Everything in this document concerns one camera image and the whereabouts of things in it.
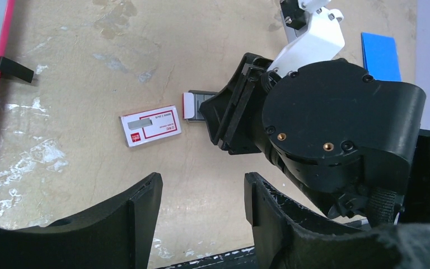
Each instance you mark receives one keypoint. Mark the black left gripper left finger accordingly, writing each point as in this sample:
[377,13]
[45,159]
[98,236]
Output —
[115,233]

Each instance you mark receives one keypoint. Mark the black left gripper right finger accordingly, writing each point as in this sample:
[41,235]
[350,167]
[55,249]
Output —
[288,235]

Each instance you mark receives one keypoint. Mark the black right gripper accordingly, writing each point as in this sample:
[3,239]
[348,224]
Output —
[233,113]

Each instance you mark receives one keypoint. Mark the red white staple box sleeve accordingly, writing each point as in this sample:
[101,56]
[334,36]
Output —
[150,125]

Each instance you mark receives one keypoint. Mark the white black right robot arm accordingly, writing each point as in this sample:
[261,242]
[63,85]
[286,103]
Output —
[352,144]

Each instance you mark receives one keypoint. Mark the blue paper folder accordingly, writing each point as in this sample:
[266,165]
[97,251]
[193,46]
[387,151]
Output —
[380,57]

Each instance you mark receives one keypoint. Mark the black whiteboard clip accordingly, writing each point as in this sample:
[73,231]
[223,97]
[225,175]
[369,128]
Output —
[14,69]

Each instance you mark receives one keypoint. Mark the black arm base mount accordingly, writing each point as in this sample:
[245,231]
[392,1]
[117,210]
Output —
[239,258]

